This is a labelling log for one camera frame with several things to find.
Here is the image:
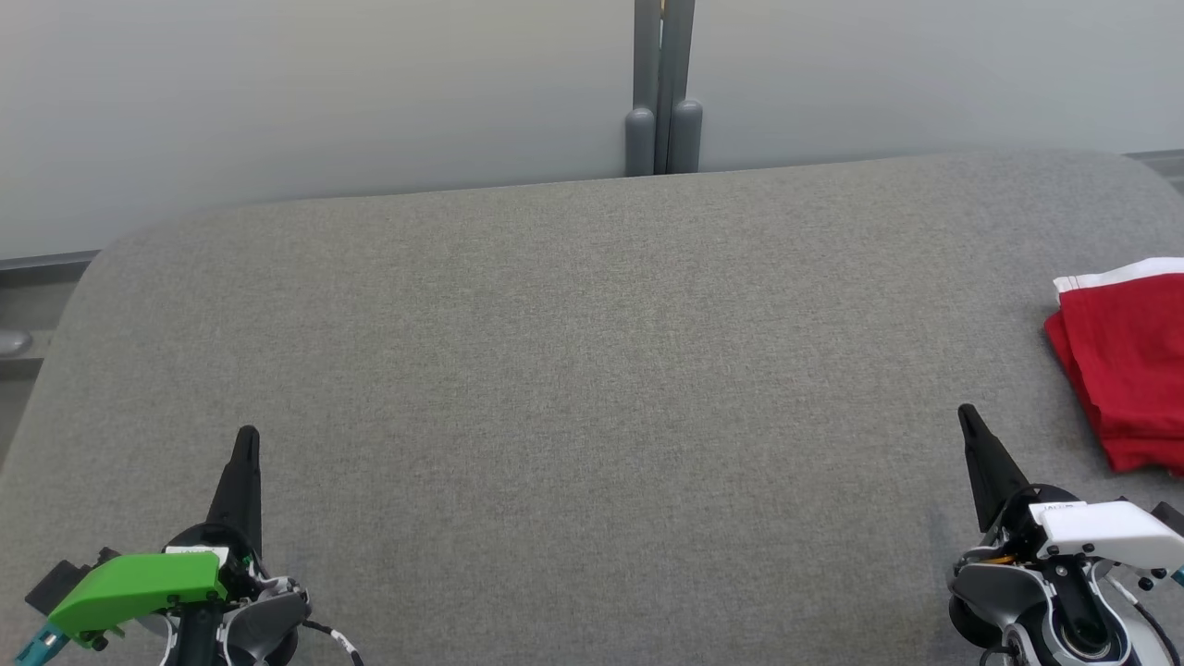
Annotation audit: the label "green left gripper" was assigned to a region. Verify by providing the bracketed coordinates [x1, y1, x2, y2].
[46, 425, 266, 650]

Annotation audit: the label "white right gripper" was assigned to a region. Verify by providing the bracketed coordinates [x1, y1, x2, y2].
[957, 403, 1184, 568]

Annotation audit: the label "red shorts with white trim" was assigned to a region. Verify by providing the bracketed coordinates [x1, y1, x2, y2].
[1053, 257, 1184, 450]

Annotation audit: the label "black cable with white label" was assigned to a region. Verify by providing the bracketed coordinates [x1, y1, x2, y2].
[301, 618, 366, 666]

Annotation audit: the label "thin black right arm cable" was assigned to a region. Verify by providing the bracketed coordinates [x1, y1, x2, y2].
[1105, 569, 1184, 648]

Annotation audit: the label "teal cable connector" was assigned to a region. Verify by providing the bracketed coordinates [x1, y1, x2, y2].
[14, 622, 70, 666]

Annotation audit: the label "grey floor rail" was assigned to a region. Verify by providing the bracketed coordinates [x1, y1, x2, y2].
[0, 250, 100, 278]
[1127, 150, 1184, 191]

